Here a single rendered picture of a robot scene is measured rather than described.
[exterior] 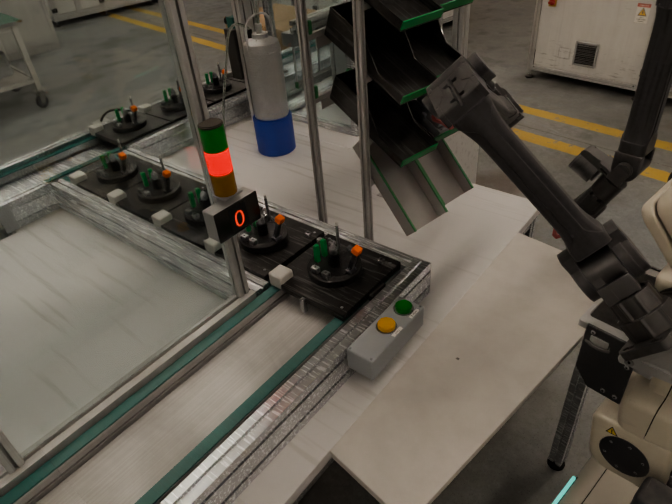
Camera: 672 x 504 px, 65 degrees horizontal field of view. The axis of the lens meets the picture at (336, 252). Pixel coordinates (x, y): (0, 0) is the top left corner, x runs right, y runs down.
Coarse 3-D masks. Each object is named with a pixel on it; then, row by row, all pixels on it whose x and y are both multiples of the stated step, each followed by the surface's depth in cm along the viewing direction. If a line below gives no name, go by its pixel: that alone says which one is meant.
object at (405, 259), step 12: (264, 204) 166; (276, 204) 165; (288, 216) 159; (300, 216) 158; (324, 228) 153; (348, 240) 147; (360, 240) 146; (384, 252) 142; (396, 252) 141; (252, 276) 137; (252, 288) 133; (264, 288) 134
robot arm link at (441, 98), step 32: (448, 96) 79; (480, 96) 76; (448, 128) 79; (480, 128) 78; (512, 160) 79; (544, 192) 80; (576, 224) 82; (608, 224) 84; (576, 256) 84; (640, 256) 81
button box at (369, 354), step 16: (416, 304) 124; (400, 320) 120; (416, 320) 122; (368, 336) 117; (384, 336) 116; (400, 336) 118; (352, 352) 114; (368, 352) 113; (384, 352) 114; (352, 368) 117; (368, 368) 113
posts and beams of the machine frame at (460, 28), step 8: (456, 8) 249; (464, 8) 247; (456, 16) 251; (464, 16) 250; (456, 24) 253; (464, 24) 252; (456, 32) 255; (464, 32) 255; (456, 40) 257; (464, 40) 257; (456, 48) 259; (464, 48) 260; (464, 56) 263
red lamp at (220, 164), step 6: (228, 150) 107; (210, 156) 105; (216, 156) 105; (222, 156) 105; (228, 156) 107; (210, 162) 106; (216, 162) 106; (222, 162) 106; (228, 162) 107; (210, 168) 107; (216, 168) 106; (222, 168) 107; (228, 168) 108; (210, 174) 108; (216, 174) 107; (222, 174) 107
